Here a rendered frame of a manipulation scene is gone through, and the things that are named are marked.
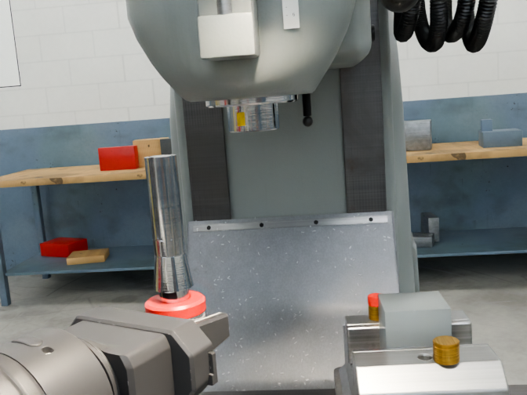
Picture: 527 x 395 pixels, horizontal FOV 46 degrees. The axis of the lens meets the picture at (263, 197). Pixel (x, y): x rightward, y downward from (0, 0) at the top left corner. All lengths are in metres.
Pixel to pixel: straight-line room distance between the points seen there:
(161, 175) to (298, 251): 0.51
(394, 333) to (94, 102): 4.62
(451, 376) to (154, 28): 0.38
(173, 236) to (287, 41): 0.17
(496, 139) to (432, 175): 0.76
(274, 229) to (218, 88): 0.49
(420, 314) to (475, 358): 0.06
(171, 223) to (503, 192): 4.60
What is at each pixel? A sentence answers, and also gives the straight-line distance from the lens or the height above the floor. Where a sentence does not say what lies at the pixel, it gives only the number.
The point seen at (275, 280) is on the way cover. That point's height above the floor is 1.04.
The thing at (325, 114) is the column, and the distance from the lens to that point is 0.95.
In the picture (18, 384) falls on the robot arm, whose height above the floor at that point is 1.17.
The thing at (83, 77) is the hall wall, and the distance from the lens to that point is 5.14.
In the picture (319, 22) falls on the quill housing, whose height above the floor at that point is 1.36.
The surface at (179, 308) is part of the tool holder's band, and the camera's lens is 0.48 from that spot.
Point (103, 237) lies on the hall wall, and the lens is 5.22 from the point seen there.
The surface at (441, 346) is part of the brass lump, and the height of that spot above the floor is 1.09.
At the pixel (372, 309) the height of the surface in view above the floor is 1.09.
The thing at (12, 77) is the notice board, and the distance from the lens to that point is 5.37.
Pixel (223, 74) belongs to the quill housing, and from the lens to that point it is 0.50.
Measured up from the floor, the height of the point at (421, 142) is 0.94.
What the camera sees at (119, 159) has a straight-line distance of 4.45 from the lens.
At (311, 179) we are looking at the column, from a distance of 0.96.
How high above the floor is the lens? 1.31
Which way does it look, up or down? 9 degrees down
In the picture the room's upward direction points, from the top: 4 degrees counter-clockwise
